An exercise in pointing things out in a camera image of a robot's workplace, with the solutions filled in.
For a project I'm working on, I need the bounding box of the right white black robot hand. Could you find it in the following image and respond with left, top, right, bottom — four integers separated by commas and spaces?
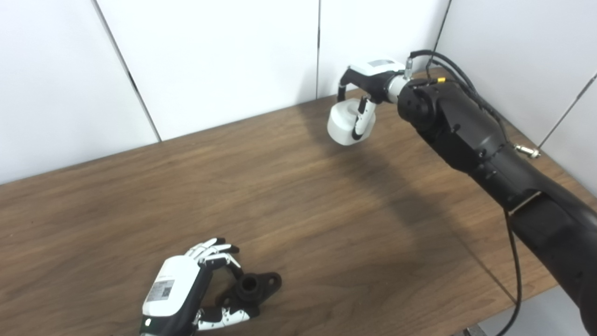
337, 59, 407, 140

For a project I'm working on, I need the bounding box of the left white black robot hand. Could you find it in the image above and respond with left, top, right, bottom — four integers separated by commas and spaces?
139, 238, 260, 336

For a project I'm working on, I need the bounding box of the round white plastic piece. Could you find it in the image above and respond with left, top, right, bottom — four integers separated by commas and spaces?
327, 100, 377, 147

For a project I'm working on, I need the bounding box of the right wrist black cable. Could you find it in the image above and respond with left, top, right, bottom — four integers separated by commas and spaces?
405, 49, 523, 336

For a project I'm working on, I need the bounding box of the black plastic holder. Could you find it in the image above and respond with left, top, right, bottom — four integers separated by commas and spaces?
218, 272, 283, 310

